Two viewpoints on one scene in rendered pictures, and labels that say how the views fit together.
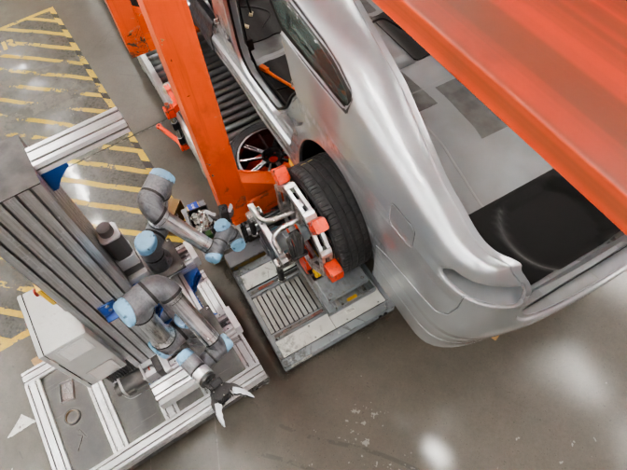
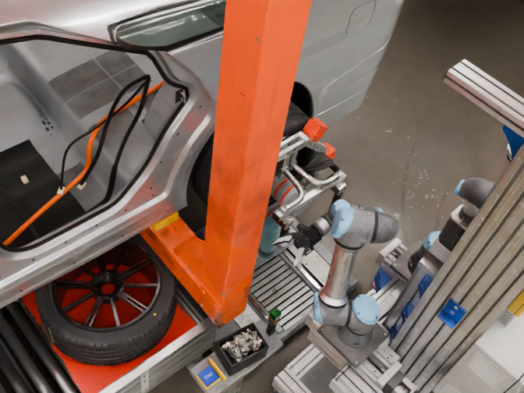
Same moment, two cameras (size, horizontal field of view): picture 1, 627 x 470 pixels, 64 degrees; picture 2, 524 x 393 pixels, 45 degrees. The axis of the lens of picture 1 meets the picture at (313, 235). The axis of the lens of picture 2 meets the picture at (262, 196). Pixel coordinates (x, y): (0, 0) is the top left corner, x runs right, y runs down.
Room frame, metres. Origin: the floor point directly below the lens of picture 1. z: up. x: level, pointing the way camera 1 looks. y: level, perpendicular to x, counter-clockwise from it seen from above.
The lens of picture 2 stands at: (2.39, 1.80, 3.23)
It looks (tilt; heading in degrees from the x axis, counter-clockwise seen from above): 52 degrees down; 245
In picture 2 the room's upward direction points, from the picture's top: 11 degrees clockwise
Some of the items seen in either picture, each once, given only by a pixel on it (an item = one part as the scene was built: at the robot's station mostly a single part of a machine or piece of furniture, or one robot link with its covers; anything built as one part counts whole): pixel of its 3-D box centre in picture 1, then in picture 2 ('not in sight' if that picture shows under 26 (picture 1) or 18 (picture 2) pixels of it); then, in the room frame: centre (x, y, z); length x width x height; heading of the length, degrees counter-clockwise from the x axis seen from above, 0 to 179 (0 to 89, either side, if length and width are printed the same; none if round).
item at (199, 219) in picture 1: (202, 224); (241, 348); (1.82, 0.70, 0.51); 0.20 x 0.14 x 0.13; 16
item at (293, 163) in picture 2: (288, 233); (317, 165); (1.35, 0.12, 1.03); 0.19 x 0.18 x 0.11; 114
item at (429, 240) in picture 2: (188, 321); (437, 248); (0.96, 0.64, 0.98); 0.13 x 0.12 x 0.14; 132
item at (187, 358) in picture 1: (190, 363); not in sight; (0.68, 0.56, 1.21); 0.11 x 0.08 x 0.09; 42
